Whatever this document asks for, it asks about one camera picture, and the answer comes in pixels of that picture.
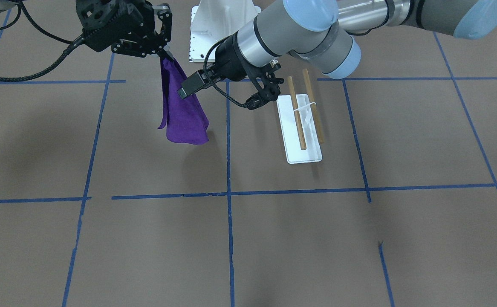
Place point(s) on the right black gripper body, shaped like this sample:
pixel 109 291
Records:
pixel 164 26

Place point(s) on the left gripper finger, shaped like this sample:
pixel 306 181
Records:
pixel 265 94
pixel 193 84

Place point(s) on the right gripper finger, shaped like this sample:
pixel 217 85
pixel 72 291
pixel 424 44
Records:
pixel 164 14
pixel 139 49

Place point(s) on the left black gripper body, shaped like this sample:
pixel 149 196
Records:
pixel 228 55

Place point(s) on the purple towel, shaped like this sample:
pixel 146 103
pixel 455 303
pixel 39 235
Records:
pixel 184 119

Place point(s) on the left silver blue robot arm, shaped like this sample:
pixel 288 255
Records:
pixel 322 33

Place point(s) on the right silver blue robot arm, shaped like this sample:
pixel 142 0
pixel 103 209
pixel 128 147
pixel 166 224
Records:
pixel 7 4

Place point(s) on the white wooden towel rack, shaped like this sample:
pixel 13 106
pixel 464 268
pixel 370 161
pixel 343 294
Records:
pixel 301 126

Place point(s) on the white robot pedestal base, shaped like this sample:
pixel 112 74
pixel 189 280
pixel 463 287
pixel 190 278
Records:
pixel 213 20

